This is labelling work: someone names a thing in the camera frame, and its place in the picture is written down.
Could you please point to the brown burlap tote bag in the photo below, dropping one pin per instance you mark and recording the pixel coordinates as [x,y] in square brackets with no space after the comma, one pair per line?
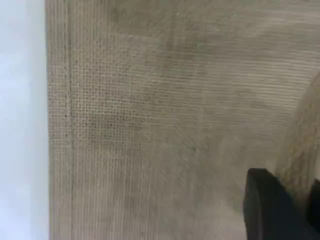
[150,100]

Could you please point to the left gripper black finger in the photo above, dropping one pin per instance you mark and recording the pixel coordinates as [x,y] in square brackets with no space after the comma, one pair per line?
[270,215]
[316,205]

